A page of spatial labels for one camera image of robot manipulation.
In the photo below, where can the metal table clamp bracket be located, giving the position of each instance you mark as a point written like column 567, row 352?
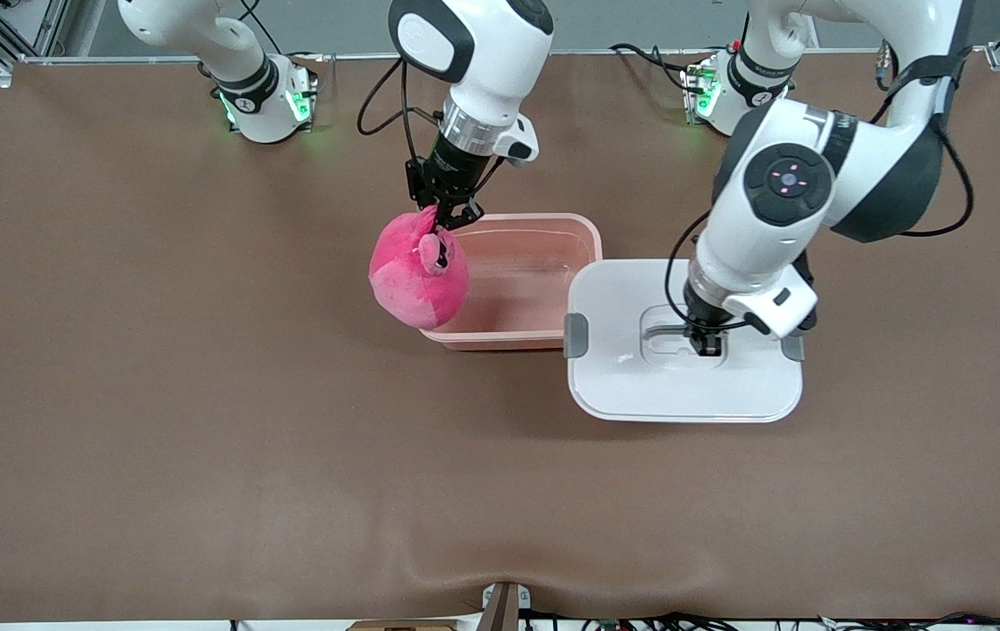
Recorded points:
column 500, row 609

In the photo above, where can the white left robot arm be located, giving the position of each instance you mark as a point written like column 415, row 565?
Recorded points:
column 780, row 228

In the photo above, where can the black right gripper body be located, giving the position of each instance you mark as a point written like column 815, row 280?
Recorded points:
column 445, row 174

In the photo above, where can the aluminium table edge rail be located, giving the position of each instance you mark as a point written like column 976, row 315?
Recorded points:
column 578, row 53

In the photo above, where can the pink plush toy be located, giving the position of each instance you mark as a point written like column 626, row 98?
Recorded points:
column 416, row 280

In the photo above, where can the white box lid grey latches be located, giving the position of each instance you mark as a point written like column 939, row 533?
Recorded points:
column 640, row 386

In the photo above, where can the pink plastic storage box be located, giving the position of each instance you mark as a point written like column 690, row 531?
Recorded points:
column 517, row 280

